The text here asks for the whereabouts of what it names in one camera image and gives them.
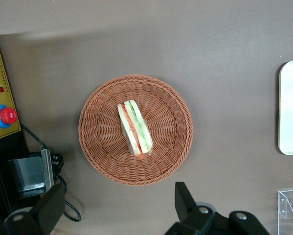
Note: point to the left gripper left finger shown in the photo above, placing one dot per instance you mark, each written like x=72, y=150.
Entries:
x=42, y=213

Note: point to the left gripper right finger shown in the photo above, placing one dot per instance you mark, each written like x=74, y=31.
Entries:
x=185, y=205

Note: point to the plastic triangle sandwich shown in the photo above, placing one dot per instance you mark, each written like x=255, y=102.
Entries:
x=134, y=127

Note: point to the empty-bottomed brown wicker basket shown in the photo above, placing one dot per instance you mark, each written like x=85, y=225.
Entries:
x=161, y=122

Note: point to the cream plastic serving tray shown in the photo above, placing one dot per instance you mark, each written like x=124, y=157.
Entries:
x=291, y=110

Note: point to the red emergency stop button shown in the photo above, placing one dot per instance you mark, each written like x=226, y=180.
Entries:
x=8, y=115

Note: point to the clear acrylic bottle rack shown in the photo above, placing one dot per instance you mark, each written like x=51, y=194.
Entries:
x=290, y=195

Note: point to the black machine with yellow panel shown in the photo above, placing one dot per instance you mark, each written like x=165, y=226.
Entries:
x=2, y=73

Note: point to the grey metal box bracket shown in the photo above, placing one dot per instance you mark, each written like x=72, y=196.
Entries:
x=29, y=171

